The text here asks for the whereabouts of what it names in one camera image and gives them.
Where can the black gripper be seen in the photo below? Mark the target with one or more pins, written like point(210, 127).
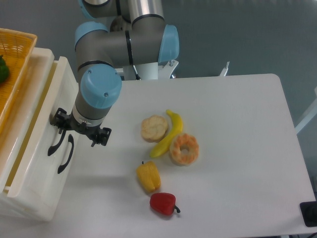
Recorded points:
point(88, 127)

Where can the white drawer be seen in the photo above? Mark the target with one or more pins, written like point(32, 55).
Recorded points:
point(37, 186)
point(59, 92)

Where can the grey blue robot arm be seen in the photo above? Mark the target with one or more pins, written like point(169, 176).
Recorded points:
point(120, 33)

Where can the white plastic drawer cabinet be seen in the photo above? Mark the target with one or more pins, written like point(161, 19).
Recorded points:
point(18, 123)

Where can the round swirl bread roll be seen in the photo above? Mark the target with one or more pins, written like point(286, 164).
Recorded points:
point(154, 128)

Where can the yellow bell pepper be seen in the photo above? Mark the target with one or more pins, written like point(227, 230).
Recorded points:
point(148, 176)

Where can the yellow banana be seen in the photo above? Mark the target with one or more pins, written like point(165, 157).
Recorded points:
point(177, 127)

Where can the green bell pepper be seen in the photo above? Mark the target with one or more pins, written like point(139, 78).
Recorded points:
point(4, 70)

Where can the orange woven basket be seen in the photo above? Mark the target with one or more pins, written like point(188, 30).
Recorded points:
point(16, 48)

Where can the red bell pepper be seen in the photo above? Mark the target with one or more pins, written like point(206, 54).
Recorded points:
point(164, 203)

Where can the black device at table corner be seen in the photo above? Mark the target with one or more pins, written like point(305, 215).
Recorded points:
point(309, 213)

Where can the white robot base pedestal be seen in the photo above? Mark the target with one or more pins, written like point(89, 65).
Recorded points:
point(149, 71)

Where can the glazed ring donut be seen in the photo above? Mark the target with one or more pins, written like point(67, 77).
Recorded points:
point(184, 149)

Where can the white frame right edge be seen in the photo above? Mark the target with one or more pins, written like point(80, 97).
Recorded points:
point(307, 115)

